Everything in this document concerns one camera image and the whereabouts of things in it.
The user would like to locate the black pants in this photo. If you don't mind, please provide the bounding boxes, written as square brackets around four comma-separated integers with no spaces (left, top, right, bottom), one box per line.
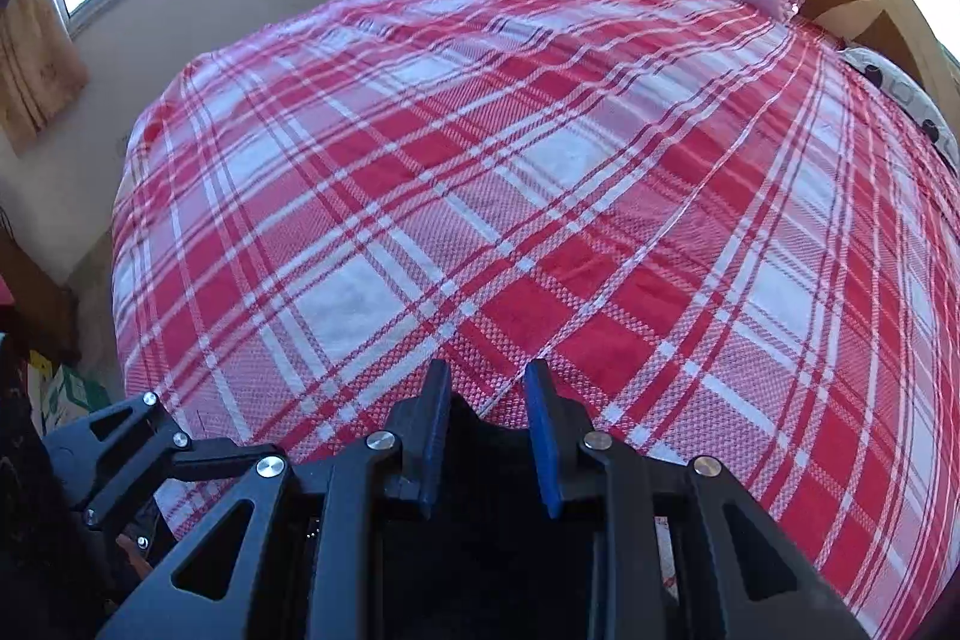
[370,396,594,638]

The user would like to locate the brown wooden furniture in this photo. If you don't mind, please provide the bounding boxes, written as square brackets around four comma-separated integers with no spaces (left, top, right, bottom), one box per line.
[2,229,80,365]

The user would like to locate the red white plaid bedspread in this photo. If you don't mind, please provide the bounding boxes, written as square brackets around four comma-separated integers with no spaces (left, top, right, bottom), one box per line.
[112,0,958,638]

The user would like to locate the beige curtain far left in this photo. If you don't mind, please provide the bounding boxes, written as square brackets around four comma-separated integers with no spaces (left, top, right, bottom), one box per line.
[2,0,89,156]

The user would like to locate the white pillow with black dots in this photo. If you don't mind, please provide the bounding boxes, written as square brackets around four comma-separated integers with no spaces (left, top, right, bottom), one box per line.
[839,46,958,172]

